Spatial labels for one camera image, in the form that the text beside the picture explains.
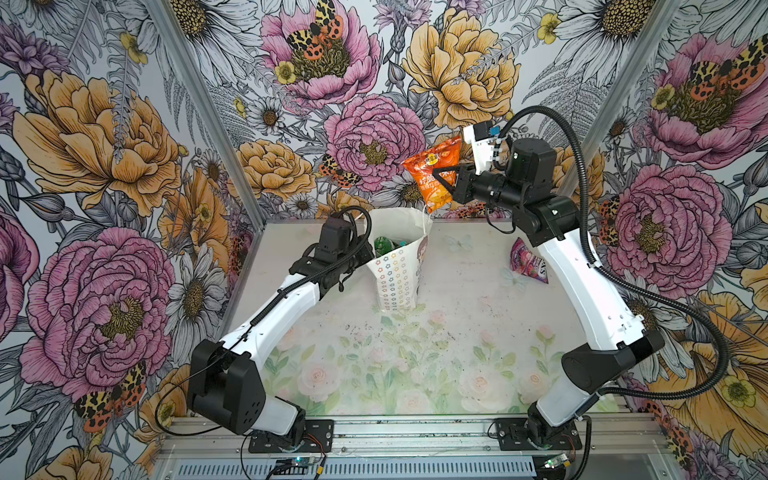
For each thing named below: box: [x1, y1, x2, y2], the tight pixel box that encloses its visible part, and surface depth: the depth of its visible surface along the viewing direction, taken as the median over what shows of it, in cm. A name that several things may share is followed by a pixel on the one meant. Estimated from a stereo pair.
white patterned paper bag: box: [367, 207, 434, 311], surface depth 88 cm
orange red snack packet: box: [401, 136, 462, 214], surface depth 64 cm
